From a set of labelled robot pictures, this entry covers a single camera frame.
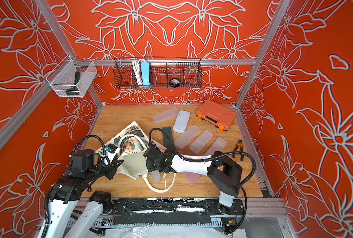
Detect dark green flashlight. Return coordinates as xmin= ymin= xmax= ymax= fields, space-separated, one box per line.
xmin=66 ymin=71 xmax=81 ymax=96

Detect black wire wall basket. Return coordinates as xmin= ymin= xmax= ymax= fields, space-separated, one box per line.
xmin=113 ymin=57 xmax=203 ymax=89

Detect orange handled pliers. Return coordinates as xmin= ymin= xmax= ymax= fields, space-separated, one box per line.
xmin=232 ymin=139 xmax=244 ymax=161

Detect light blue power bank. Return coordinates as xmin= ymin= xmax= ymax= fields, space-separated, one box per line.
xmin=141 ymin=61 xmax=150 ymax=87

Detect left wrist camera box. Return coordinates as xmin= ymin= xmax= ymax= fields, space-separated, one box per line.
xmin=70 ymin=144 xmax=121 ymax=175

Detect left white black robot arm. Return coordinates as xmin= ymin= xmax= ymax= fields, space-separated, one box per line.
xmin=37 ymin=155 xmax=123 ymax=238

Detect green edged case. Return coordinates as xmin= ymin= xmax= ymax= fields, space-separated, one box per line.
xmin=162 ymin=127 xmax=176 ymax=153

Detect white printed canvas tote bag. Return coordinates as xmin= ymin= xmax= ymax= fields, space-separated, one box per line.
xmin=105 ymin=121 xmax=176 ymax=193

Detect pink translucent pencil case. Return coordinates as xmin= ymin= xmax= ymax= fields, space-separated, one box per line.
xmin=183 ymin=172 xmax=200 ymax=184

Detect orange plastic tool case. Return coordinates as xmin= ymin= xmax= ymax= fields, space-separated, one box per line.
xmin=195 ymin=100 xmax=237 ymax=131

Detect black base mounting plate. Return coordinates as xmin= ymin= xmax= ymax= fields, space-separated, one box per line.
xmin=86 ymin=197 xmax=244 ymax=225

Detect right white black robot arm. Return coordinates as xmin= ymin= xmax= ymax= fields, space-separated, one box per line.
xmin=144 ymin=128 xmax=257 ymax=235

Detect translucent frosted pencil case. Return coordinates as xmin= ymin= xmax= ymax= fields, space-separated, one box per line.
xmin=175 ymin=125 xmax=200 ymax=149

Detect clear plastic wall bin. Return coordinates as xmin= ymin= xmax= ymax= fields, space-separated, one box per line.
xmin=45 ymin=59 xmax=97 ymax=98

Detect white coiled cable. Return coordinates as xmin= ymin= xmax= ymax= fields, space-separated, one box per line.
xmin=132 ymin=59 xmax=143 ymax=87

